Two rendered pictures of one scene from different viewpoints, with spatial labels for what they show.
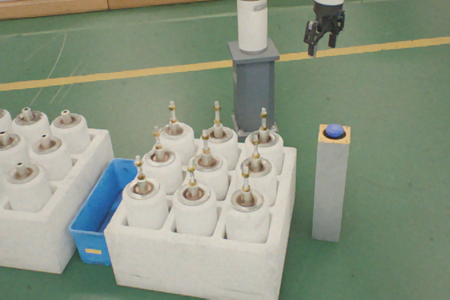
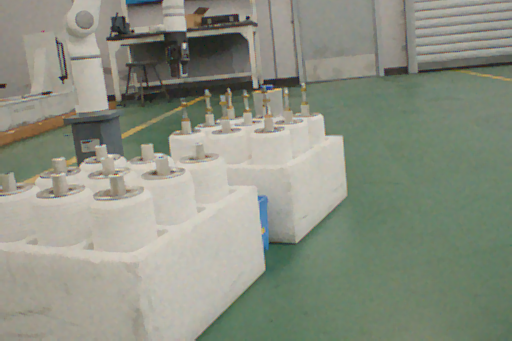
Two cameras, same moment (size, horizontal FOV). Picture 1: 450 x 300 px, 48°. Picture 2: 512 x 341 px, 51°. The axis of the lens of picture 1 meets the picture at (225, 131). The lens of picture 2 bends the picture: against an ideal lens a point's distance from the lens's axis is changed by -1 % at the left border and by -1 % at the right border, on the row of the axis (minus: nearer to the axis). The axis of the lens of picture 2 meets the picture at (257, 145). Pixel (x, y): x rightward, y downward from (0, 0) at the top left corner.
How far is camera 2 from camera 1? 1.66 m
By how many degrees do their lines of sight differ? 74
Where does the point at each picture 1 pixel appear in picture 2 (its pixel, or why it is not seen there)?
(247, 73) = (112, 130)
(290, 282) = not seen: hidden behind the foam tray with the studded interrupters
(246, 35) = (98, 93)
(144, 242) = (305, 165)
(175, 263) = (317, 180)
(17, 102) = not seen: outside the picture
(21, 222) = (244, 199)
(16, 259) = (238, 277)
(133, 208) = (286, 138)
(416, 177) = not seen: hidden behind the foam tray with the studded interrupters
